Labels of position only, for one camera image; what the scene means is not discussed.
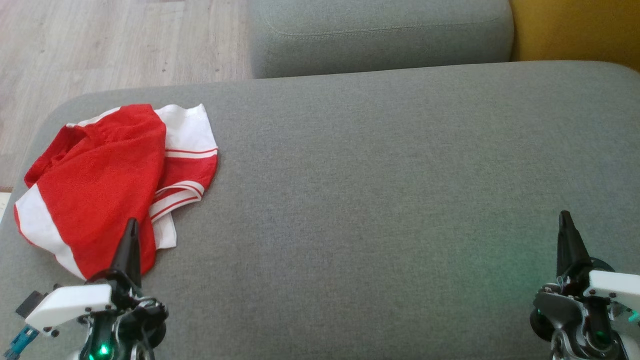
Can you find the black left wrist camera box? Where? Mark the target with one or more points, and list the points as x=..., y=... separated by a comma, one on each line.
x=30, y=304

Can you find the red shirt with white trim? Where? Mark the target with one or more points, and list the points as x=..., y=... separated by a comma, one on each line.
x=100, y=190

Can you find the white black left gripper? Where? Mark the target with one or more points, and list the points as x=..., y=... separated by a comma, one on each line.
x=70, y=305

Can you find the mustard yellow fabric cushion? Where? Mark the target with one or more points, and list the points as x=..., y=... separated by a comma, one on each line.
x=575, y=27

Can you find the grey sofa cushion with seam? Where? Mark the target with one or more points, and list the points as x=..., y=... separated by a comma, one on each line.
x=380, y=35

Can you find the white rug with brown edge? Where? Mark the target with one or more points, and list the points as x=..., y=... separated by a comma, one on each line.
x=4, y=206

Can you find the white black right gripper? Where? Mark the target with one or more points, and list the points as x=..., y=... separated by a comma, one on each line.
x=610, y=290

